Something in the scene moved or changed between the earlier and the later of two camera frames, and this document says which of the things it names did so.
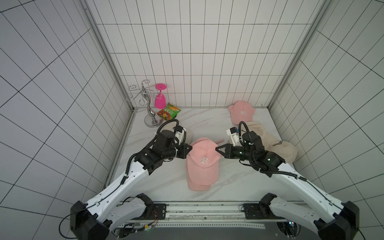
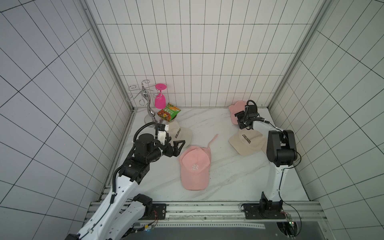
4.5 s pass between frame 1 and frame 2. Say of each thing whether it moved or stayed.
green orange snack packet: stayed
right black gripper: moved
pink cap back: stayed
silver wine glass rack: stayed
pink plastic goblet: stayed
